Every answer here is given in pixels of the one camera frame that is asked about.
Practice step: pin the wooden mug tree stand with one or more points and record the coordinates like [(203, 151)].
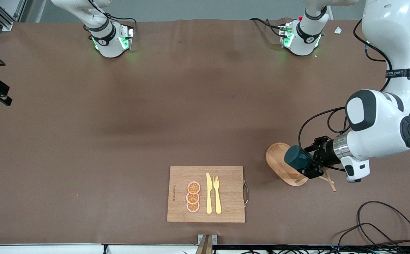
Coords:
[(277, 158)]

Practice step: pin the yellow plastic knife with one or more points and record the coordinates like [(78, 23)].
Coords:
[(209, 194)]

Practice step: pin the aluminium frame profile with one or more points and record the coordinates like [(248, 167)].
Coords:
[(0, 16)]

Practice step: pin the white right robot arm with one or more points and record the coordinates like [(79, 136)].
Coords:
[(108, 42)]

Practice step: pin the dark green cup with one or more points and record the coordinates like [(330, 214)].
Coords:
[(296, 158)]

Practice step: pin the yellow plastic fork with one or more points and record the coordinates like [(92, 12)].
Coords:
[(217, 197)]

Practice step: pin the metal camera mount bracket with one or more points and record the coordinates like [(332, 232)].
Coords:
[(206, 243)]

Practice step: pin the wooden cutting board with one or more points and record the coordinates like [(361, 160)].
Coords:
[(229, 194)]

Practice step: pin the white table edge rail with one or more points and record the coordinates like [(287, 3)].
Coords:
[(49, 249)]

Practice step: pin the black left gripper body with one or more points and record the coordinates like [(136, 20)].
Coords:
[(325, 152)]

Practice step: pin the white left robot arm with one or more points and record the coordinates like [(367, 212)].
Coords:
[(381, 127)]

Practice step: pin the brown table cover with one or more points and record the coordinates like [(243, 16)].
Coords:
[(120, 141)]

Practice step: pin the white paper scrap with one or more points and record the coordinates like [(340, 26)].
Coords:
[(338, 30)]

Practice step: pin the orange slice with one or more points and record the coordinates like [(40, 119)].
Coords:
[(193, 187), (192, 207), (192, 198)]

